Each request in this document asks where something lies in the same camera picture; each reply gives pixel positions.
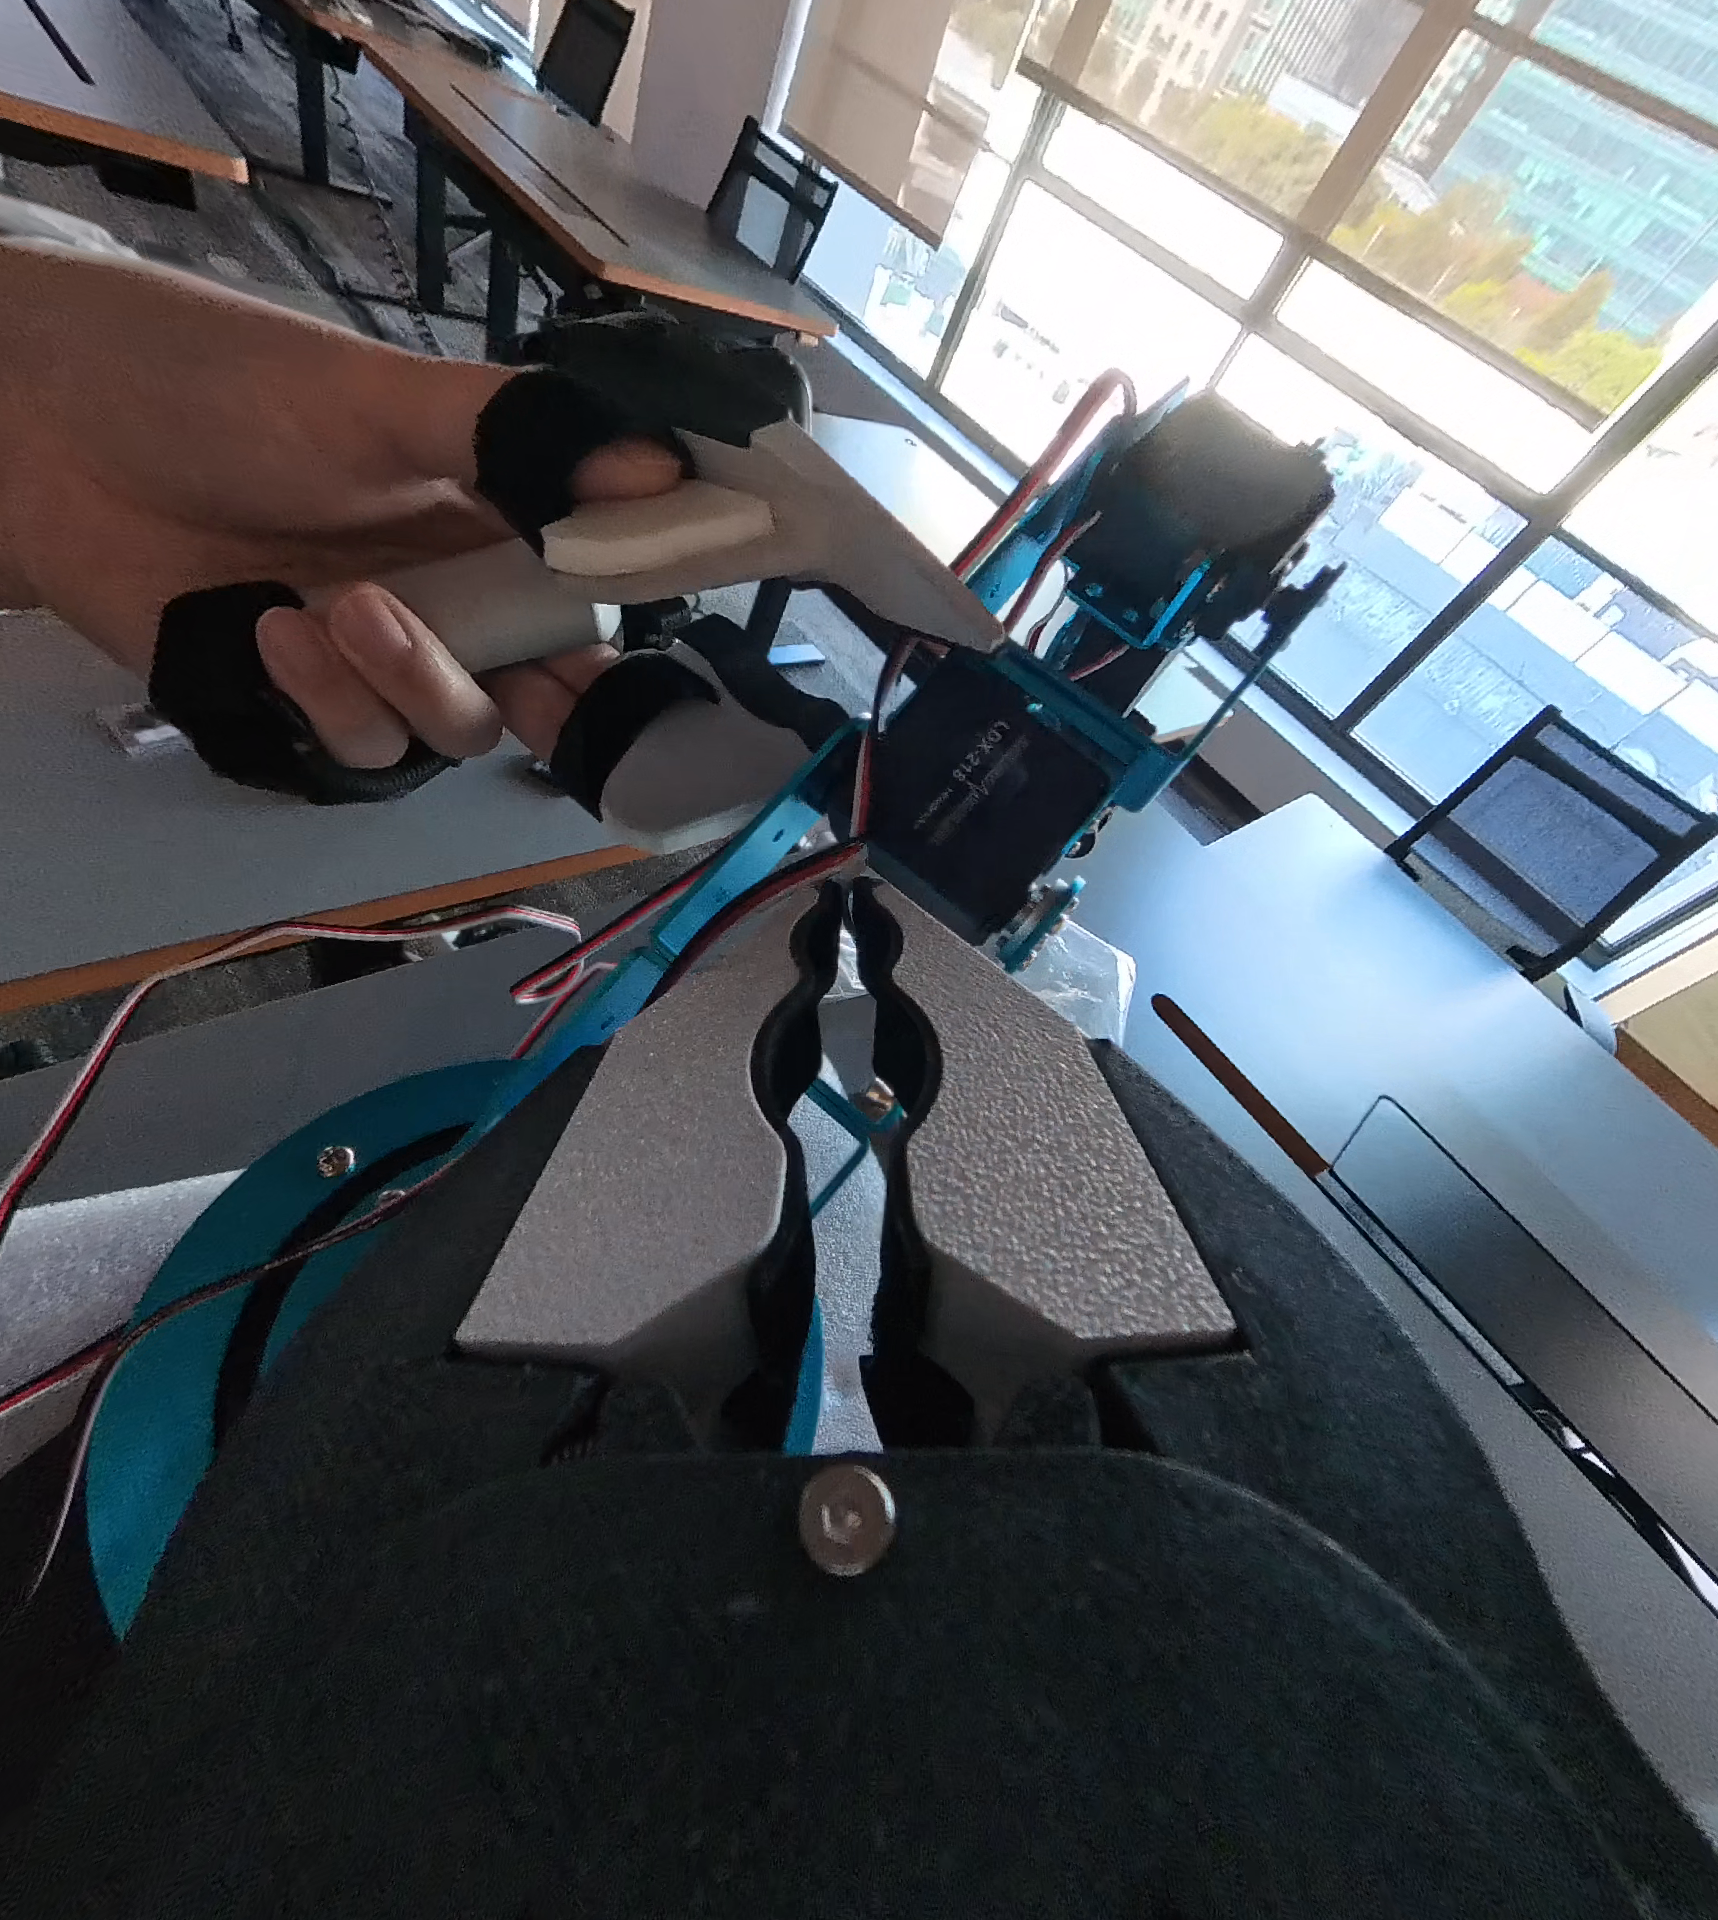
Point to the group of clear plastic bags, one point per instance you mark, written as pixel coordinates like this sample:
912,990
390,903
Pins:
1084,974

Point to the black mesh chair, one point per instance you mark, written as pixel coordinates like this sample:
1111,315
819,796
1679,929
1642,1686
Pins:
582,60
1549,840
776,203

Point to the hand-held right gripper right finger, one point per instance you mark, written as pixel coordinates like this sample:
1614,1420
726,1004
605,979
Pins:
1054,1185

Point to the wood top desk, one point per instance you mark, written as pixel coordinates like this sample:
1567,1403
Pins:
48,91
619,211

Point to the black desk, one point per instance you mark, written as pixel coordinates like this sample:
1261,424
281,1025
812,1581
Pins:
1248,961

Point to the small grey square part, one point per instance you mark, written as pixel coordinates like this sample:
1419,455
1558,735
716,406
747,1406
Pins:
136,731

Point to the blue toy robot arm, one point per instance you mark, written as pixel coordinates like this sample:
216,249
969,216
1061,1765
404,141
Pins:
972,781

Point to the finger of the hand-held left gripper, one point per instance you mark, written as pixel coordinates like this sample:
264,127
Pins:
716,765
858,554

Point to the grey desk with wooden edge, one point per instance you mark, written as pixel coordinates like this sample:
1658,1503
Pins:
18,840

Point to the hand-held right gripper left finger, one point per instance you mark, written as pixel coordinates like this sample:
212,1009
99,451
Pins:
619,1200

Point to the beige roller blind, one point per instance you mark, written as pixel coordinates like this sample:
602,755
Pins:
905,105

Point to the person's left hand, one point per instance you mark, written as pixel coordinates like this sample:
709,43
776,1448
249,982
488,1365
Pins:
124,451

